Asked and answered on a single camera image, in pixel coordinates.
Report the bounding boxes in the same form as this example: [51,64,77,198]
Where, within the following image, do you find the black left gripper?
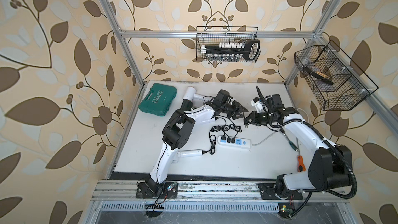
[219,100,249,119]

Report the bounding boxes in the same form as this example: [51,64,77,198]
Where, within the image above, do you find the black green dryer cord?
[214,116,243,144]

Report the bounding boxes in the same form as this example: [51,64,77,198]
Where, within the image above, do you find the black dryer power cord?
[209,125,228,142]

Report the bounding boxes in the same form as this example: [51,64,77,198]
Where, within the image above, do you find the white blue power strip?
[217,136,252,150]

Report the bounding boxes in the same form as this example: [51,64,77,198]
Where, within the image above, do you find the white hair dryer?
[177,149,203,158]
[182,87,206,103]

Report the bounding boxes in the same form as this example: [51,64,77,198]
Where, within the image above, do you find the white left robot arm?
[137,96,248,199]

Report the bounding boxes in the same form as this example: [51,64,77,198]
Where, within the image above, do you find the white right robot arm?
[244,107,358,199]

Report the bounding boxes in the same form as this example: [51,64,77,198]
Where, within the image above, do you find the black white socket set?
[198,39,261,62]

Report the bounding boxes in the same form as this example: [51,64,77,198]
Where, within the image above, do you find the black brush in basket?
[304,66,334,85]

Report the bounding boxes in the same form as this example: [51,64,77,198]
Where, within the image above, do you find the green plastic tool case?
[138,83,177,117]

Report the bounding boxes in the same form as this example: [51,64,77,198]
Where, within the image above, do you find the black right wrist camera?
[250,86,285,113]

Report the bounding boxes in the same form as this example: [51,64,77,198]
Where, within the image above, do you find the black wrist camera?
[250,86,285,113]
[213,89,231,106]

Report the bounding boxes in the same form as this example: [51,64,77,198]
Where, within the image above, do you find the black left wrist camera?
[213,89,231,106]

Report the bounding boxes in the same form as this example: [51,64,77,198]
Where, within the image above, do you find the white power strip cable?
[250,108,312,147]

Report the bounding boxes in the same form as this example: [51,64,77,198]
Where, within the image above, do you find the green handled screwdriver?
[280,129,299,151]

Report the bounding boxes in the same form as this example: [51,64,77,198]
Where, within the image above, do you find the orange handled screwdriver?
[296,138,306,172]

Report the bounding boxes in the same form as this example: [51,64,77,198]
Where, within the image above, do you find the black wire basket back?
[195,26,261,63]

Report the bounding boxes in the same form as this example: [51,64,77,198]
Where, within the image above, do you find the black wire basket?
[195,26,261,63]
[294,40,379,111]

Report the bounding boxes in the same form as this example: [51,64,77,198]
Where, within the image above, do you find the black wire basket right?
[294,40,379,111]

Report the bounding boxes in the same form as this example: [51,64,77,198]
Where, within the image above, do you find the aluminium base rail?
[92,180,346,214]

